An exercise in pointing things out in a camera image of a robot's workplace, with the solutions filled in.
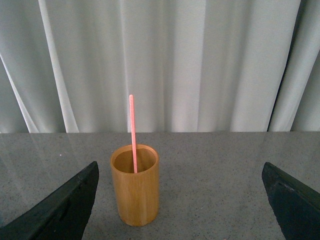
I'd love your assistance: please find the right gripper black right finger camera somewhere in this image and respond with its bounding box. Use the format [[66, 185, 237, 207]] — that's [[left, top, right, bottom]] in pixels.
[[261, 162, 320, 240]]

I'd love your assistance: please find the white pleated curtain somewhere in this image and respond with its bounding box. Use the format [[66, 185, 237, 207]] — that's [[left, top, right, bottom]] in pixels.
[[0, 0, 320, 133]]

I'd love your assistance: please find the pink chopstick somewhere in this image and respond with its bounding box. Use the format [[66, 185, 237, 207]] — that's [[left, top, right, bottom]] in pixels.
[[129, 94, 138, 174]]

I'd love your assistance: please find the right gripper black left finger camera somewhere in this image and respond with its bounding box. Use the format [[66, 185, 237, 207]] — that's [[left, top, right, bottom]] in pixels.
[[0, 161, 99, 240]]

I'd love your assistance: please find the bamboo chopstick holder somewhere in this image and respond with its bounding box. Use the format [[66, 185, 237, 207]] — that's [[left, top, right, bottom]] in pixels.
[[110, 144, 160, 227]]

